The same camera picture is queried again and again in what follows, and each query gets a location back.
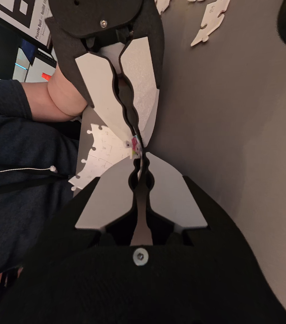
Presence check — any white drawstring cord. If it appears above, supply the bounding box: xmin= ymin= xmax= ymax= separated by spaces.
xmin=0 ymin=166 xmax=57 ymax=175

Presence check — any scattered loose puzzle pieces group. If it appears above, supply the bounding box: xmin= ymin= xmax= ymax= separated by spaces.
xmin=156 ymin=0 xmax=230 ymax=47

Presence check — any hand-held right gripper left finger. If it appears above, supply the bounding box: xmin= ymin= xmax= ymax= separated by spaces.
xmin=75 ymin=154 xmax=141 ymax=232

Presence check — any person's left forearm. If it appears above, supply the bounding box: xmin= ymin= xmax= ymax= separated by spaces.
xmin=22 ymin=66 xmax=88 ymax=123

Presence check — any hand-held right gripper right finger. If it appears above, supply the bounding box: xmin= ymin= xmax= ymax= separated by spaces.
xmin=144 ymin=152 xmax=209 ymax=232

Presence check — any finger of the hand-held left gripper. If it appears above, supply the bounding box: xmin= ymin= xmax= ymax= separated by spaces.
xmin=75 ymin=51 xmax=142 ymax=145
xmin=119 ymin=37 xmax=160 ymax=143

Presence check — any white puzzle piece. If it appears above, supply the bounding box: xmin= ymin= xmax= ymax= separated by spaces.
xmin=125 ymin=134 xmax=146 ymax=180

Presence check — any assembled white puzzle section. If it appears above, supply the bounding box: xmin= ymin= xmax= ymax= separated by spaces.
xmin=68 ymin=124 xmax=136 ymax=192

